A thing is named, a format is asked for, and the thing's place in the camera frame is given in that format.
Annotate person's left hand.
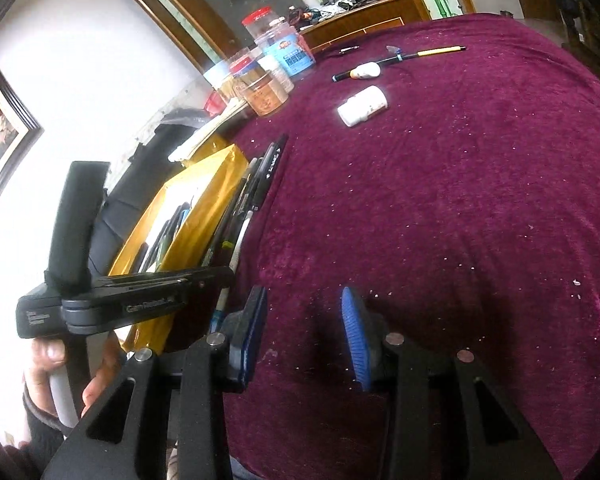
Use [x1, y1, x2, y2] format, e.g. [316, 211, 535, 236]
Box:
[22, 335, 128, 418]

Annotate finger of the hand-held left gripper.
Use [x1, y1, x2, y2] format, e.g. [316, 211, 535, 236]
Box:
[91, 265, 237, 294]

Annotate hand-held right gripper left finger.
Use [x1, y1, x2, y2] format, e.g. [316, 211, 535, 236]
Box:
[40, 285, 270, 480]

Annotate white pill bottle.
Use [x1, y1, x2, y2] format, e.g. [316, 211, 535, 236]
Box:
[337, 85, 389, 128]

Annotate dark framed wall picture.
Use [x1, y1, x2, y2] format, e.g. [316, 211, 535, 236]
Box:
[0, 55, 46, 232]

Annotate person's left forearm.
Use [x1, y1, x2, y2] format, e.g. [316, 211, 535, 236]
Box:
[0, 389, 78, 480]

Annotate jar with red lid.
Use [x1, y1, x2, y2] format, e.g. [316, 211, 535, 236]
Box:
[229, 49, 262, 87]

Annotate clear jar orange contents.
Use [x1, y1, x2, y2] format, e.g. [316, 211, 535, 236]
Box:
[241, 71, 289, 117]

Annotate wooden cabinet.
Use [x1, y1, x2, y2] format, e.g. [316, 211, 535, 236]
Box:
[102, 0, 476, 77]

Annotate golden cardboard box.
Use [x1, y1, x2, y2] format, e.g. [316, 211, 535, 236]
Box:
[107, 144, 252, 357]

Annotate large clear jar blue label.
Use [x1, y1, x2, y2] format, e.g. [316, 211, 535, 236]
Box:
[241, 6, 317, 80]

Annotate small white bottle orange cap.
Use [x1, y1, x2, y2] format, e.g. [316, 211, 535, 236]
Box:
[351, 61, 382, 82]

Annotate green marker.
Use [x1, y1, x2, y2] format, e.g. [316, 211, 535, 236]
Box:
[152, 220, 182, 272]

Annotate purple velvet tablecloth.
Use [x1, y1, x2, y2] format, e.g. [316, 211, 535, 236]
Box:
[220, 11, 600, 480]

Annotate black bag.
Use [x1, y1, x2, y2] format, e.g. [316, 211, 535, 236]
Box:
[86, 106, 207, 277]

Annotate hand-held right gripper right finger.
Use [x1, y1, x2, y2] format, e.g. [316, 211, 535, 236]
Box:
[340, 286, 563, 480]

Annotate pile of pens and markers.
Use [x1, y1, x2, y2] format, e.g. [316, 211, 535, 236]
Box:
[200, 133, 290, 335]

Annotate black and yellow pen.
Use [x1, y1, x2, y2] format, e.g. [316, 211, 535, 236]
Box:
[332, 45, 467, 83]

